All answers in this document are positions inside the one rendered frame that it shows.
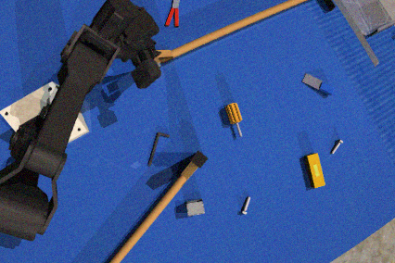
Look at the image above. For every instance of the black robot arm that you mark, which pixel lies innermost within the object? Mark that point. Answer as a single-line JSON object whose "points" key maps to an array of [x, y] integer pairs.
{"points": [[39, 144]]}

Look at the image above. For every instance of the orange long-handled scraper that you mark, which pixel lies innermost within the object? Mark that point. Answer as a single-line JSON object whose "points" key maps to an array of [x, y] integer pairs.
{"points": [[169, 54]]}

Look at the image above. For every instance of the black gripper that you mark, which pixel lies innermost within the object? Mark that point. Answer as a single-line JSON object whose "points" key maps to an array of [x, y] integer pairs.
{"points": [[146, 68]]}

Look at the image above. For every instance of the long wooden pole with black end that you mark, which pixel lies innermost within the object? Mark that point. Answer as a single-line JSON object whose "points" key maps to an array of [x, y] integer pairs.
{"points": [[197, 161]]}

